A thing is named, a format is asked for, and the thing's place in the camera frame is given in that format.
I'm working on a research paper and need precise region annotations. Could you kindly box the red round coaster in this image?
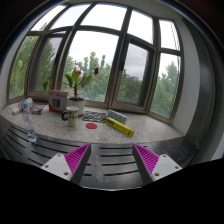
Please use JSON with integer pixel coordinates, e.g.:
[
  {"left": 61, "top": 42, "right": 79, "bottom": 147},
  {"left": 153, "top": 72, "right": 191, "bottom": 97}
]
[{"left": 86, "top": 123, "right": 97, "bottom": 129}]

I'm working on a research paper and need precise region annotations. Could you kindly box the red and white box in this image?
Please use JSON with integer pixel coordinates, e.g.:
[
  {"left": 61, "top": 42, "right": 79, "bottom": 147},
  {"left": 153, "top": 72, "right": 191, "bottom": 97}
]
[{"left": 48, "top": 90, "right": 69, "bottom": 113}]

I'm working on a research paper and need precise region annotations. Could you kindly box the white flower pot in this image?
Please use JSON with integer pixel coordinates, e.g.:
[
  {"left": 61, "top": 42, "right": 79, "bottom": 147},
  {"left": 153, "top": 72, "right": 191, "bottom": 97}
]
[{"left": 68, "top": 98, "right": 85, "bottom": 117}]

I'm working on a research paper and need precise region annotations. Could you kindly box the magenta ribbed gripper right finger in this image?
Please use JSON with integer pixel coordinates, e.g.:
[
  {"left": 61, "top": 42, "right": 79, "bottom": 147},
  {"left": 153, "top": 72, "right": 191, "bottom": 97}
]
[{"left": 132, "top": 144, "right": 182, "bottom": 185}]

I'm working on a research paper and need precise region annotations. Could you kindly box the clear plastic water bottle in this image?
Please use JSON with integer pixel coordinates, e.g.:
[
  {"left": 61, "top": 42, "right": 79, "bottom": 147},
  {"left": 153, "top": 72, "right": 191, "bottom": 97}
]
[{"left": 23, "top": 102, "right": 37, "bottom": 143}]

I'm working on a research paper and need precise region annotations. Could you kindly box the small white packet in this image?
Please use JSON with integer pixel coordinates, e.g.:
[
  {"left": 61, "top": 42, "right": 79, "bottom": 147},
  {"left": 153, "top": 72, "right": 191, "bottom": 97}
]
[{"left": 12, "top": 98, "right": 33, "bottom": 115}]

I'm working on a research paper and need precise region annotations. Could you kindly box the colourful book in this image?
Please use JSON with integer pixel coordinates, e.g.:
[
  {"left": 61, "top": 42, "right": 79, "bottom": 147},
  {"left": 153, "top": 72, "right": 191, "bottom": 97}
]
[{"left": 30, "top": 104, "right": 47, "bottom": 115}]

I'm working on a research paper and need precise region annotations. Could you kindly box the bay window frame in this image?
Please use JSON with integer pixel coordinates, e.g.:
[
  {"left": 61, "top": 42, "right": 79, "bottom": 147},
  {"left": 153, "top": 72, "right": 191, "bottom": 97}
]
[{"left": 6, "top": 0, "right": 182, "bottom": 123}]

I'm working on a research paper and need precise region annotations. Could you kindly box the white mug with black handle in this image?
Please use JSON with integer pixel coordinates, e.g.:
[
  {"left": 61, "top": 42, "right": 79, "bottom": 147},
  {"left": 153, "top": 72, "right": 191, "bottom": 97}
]
[{"left": 61, "top": 106, "right": 79, "bottom": 127}]

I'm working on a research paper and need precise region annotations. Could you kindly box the blue patterned small box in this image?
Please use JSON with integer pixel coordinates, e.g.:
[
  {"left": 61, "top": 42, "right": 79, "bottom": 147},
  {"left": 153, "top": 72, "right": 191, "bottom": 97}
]
[{"left": 108, "top": 109, "right": 127, "bottom": 124}]

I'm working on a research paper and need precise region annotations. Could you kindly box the green plant with red flowers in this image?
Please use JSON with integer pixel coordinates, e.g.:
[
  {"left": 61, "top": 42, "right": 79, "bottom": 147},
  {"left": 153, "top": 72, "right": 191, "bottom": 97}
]
[{"left": 65, "top": 63, "right": 99, "bottom": 101}]

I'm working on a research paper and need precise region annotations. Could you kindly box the yellow long box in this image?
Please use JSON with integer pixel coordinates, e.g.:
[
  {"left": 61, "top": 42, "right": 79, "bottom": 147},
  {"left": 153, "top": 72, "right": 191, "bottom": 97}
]
[{"left": 106, "top": 117, "right": 134, "bottom": 137}]

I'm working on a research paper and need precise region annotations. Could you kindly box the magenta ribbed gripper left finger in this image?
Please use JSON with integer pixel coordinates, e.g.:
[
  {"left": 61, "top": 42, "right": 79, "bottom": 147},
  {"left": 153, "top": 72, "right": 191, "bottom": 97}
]
[{"left": 42, "top": 143, "right": 91, "bottom": 185}]

